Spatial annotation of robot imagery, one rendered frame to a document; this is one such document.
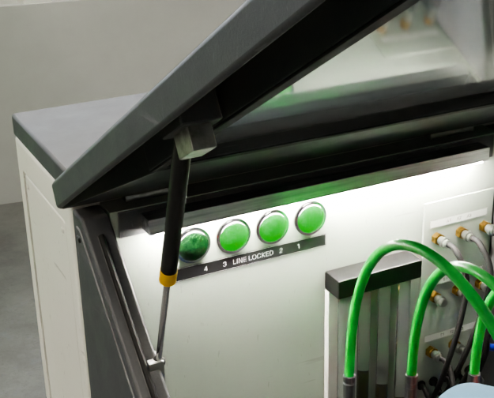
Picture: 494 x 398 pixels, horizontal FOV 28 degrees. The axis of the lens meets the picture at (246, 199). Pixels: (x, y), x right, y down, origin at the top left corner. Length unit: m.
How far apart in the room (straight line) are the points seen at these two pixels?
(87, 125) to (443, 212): 0.55
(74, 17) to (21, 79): 0.40
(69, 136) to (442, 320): 0.65
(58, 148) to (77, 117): 0.14
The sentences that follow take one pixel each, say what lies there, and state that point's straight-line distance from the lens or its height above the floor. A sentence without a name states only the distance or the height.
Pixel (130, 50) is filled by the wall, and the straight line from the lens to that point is 5.03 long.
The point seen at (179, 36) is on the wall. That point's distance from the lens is 5.07.
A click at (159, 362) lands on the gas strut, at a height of 1.31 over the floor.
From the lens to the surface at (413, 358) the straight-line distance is 1.44.
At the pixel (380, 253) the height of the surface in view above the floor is 1.39.
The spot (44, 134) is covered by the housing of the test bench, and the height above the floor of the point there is 1.50.
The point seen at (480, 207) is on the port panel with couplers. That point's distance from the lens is 1.57.
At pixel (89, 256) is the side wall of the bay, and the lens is 1.25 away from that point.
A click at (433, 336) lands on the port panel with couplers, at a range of 1.62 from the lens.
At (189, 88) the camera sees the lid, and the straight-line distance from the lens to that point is 0.78.
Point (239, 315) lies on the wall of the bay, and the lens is 1.41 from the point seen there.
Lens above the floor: 1.95
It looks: 23 degrees down
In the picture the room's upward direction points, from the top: 1 degrees counter-clockwise
